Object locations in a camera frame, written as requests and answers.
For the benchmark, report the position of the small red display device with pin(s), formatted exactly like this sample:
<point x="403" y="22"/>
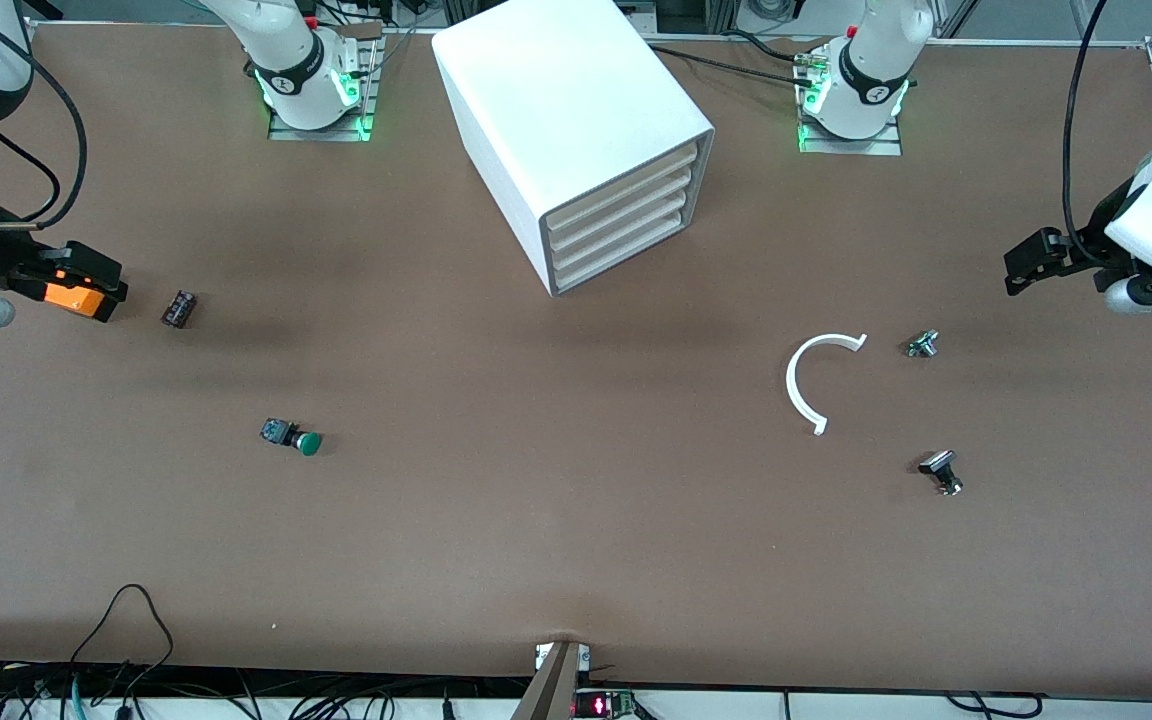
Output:
<point x="601" y="705"/>

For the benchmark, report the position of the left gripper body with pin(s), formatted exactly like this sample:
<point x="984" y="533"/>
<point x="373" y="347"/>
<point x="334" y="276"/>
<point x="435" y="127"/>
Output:
<point x="1083" y="250"/>

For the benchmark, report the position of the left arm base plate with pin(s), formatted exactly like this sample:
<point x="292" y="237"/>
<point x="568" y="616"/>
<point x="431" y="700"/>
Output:
<point x="881" y="147"/>

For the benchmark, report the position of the white curved plastic arc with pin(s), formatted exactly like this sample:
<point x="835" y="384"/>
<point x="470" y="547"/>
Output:
<point x="792" y="385"/>

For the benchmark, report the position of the green push button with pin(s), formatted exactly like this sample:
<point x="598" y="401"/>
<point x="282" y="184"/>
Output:
<point x="301" y="441"/>

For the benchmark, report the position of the black square-head switch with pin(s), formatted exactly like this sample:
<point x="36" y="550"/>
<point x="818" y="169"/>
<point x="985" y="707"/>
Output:
<point x="940" y="466"/>

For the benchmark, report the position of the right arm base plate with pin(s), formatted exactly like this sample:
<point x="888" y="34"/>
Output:
<point x="286" y="133"/>

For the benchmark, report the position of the wooden camera stand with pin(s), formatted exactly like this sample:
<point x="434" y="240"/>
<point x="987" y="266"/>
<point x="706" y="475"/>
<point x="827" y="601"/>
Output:
<point x="551" y="690"/>

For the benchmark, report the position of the small black electronic component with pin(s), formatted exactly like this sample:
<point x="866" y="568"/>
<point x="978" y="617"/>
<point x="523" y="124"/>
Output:
<point x="179" y="308"/>

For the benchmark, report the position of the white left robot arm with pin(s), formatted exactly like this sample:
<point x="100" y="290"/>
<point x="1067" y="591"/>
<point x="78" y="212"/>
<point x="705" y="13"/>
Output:
<point x="871" y="60"/>

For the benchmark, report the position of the orange box with black base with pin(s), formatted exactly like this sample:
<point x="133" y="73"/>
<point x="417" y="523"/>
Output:
<point x="76" y="300"/>

